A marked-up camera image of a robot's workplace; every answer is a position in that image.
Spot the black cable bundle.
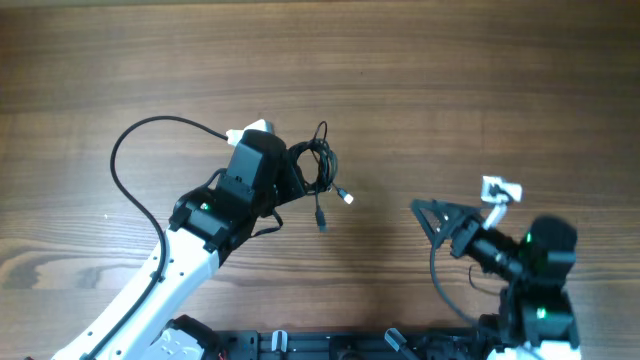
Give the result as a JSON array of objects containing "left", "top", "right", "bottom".
[{"left": 287, "top": 120, "right": 355, "bottom": 234}]

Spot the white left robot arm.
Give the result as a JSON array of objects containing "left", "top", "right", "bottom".
[{"left": 55, "top": 130, "right": 293, "bottom": 359}]

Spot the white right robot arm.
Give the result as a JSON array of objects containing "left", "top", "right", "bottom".
[{"left": 410, "top": 199, "right": 580, "bottom": 353}]

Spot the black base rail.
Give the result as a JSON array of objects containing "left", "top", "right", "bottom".
[{"left": 209, "top": 329, "right": 486, "bottom": 360}]

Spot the black left camera cable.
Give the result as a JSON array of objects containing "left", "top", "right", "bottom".
[{"left": 79, "top": 115, "right": 231, "bottom": 360}]

